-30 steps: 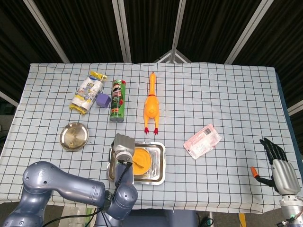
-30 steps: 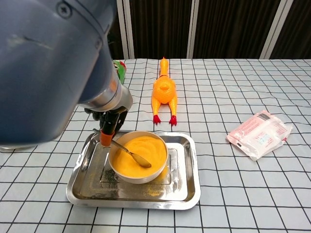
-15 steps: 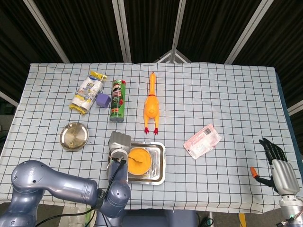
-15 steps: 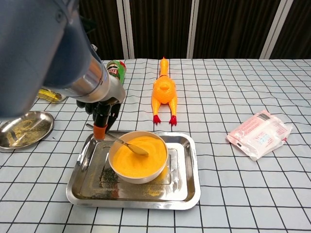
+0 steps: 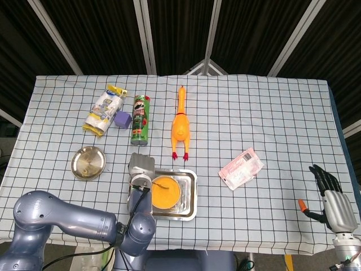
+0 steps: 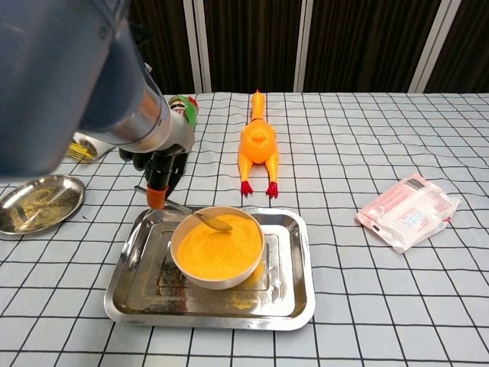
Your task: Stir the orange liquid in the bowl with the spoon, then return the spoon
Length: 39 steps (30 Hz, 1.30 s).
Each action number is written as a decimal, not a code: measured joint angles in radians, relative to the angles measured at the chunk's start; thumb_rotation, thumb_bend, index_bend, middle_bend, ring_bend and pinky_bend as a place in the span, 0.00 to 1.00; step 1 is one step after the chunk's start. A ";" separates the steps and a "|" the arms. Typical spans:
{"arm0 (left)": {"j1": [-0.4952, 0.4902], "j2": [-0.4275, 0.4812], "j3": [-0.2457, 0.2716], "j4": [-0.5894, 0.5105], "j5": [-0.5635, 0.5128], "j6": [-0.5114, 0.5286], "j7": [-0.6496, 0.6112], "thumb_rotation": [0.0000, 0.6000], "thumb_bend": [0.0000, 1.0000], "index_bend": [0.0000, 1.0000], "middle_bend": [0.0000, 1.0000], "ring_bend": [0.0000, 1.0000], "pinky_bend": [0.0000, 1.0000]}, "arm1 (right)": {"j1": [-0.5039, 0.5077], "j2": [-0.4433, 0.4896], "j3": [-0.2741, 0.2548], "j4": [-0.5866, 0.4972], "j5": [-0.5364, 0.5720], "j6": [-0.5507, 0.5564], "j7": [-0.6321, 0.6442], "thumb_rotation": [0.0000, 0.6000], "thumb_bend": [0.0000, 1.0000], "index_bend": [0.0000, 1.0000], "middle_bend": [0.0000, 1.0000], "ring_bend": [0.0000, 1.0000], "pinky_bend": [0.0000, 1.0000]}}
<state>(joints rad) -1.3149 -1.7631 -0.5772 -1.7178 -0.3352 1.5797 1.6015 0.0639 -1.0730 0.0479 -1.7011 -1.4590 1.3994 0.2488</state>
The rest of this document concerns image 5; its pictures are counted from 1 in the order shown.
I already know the round stainless steel plate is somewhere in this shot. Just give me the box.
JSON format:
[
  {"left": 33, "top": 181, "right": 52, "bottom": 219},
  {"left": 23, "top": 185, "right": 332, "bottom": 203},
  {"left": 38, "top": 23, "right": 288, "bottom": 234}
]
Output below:
[{"left": 71, "top": 146, "right": 107, "bottom": 181}]

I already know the white yellow bag roll pack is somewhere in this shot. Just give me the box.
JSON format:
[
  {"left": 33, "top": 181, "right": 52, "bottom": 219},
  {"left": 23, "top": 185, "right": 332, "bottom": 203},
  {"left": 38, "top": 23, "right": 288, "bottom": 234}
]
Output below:
[{"left": 82, "top": 84, "right": 127, "bottom": 138}]

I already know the black folding partition screen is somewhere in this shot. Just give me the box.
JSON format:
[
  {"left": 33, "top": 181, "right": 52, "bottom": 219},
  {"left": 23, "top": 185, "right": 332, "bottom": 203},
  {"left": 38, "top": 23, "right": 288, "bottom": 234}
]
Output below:
[{"left": 0, "top": 0, "right": 361, "bottom": 136}]

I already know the orange rubber chicken toy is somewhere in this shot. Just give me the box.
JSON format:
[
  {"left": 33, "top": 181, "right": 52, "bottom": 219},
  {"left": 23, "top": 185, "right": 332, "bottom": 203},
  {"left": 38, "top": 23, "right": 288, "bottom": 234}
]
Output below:
[{"left": 170, "top": 85, "right": 192, "bottom": 162}]

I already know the rectangular stainless steel tray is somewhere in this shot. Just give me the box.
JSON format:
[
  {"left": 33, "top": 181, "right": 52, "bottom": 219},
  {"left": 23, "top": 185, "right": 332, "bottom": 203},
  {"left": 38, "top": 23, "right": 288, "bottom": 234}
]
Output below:
[{"left": 126, "top": 168, "right": 198, "bottom": 222}]

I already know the white round bowl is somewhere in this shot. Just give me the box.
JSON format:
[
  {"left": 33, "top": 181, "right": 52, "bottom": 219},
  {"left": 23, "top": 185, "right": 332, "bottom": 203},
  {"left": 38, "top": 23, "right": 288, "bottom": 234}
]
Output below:
[{"left": 151, "top": 175, "right": 182, "bottom": 211}]

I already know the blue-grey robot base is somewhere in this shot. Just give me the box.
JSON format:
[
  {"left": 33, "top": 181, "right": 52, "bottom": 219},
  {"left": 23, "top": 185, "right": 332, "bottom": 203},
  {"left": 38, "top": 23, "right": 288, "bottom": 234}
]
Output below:
[{"left": 140, "top": 250, "right": 236, "bottom": 271}]

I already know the blue checked tablecloth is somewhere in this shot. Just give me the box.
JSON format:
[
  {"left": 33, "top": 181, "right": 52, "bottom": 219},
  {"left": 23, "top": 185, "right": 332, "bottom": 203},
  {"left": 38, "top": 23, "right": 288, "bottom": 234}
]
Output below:
[{"left": 0, "top": 75, "right": 361, "bottom": 256}]

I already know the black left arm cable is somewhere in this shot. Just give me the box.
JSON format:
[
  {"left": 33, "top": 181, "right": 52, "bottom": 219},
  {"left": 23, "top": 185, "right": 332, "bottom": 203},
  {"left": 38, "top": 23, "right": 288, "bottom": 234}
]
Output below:
[{"left": 42, "top": 185, "right": 150, "bottom": 271}]

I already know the pink white plastic packet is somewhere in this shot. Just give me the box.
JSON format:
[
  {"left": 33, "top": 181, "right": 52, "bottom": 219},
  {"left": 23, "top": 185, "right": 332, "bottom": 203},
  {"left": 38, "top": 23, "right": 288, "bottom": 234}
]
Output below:
[{"left": 218, "top": 147, "right": 265, "bottom": 191}]

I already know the green Pringles can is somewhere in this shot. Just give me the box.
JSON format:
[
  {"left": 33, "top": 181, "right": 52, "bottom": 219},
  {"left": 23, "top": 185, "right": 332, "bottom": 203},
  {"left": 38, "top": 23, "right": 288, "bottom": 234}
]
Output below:
[{"left": 130, "top": 95, "right": 151, "bottom": 147}]

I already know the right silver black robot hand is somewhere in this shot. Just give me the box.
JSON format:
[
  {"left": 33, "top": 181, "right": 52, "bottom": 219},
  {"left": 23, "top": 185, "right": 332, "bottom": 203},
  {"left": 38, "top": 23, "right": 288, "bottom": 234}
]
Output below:
[{"left": 298, "top": 164, "right": 358, "bottom": 234}]

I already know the purple foam cube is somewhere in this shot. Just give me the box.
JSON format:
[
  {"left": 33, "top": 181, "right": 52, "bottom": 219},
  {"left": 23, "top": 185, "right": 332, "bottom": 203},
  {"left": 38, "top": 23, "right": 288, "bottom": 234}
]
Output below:
[{"left": 114, "top": 110, "right": 131, "bottom": 130}]

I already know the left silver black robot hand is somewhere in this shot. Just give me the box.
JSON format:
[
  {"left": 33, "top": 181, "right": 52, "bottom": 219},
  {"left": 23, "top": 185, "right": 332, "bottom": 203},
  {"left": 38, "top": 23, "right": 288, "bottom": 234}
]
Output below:
[{"left": 128, "top": 152, "right": 156, "bottom": 181}]

